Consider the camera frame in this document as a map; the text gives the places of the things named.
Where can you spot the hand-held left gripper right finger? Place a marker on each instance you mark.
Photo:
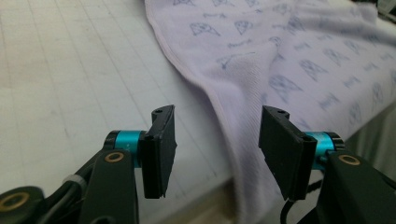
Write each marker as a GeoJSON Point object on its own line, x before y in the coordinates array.
{"type": "Point", "coordinates": [283, 149]}

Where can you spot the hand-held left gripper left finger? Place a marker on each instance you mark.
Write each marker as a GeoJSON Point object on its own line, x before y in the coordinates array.
{"type": "Point", "coordinates": [158, 155]}

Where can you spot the white grid mat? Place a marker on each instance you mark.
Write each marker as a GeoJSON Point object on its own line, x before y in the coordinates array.
{"type": "Point", "coordinates": [62, 77]}

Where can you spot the lilac printed cloth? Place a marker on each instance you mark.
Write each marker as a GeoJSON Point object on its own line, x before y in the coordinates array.
{"type": "Point", "coordinates": [280, 62]}

